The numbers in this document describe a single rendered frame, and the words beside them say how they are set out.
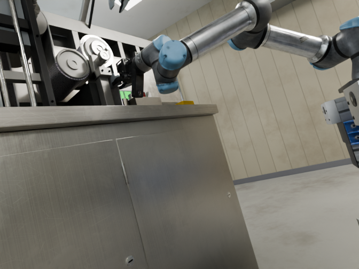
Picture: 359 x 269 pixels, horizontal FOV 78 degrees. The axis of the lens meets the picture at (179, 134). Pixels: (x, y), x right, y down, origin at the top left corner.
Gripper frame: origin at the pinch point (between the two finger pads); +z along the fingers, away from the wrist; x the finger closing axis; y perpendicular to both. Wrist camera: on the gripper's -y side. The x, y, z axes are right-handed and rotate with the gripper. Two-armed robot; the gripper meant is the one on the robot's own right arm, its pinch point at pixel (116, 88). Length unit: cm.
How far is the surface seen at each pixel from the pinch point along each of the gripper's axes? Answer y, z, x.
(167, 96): 9, 30, -67
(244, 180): -104, 95, -270
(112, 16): 197, 167, -152
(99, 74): 1.8, -8.2, 12.0
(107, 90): -4.2, -7.1, 9.6
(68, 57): 10.7, -2.3, 19.5
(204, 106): -20.1, -31.9, -16.0
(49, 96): -10.8, -15.9, 34.4
